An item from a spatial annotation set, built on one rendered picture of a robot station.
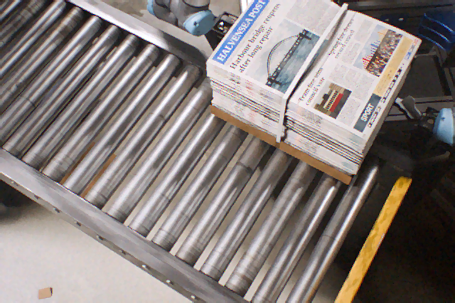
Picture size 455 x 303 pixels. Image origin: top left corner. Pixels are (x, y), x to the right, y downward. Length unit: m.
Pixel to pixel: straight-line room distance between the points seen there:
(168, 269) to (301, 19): 0.62
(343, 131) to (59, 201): 0.66
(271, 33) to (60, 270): 1.29
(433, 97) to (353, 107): 1.10
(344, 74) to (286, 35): 0.15
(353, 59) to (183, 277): 0.59
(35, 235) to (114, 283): 0.37
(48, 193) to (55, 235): 0.85
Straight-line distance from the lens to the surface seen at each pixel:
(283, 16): 1.20
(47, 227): 2.17
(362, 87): 1.12
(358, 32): 1.20
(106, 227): 1.24
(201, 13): 1.33
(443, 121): 1.24
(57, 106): 1.43
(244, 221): 1.21
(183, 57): 1.43
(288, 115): 1.12
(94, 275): 2.06
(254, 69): 1.11
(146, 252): 1.20
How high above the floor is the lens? 1.94
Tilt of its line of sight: 64 degrees down
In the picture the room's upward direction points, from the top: 2 degrees counter-clockwise
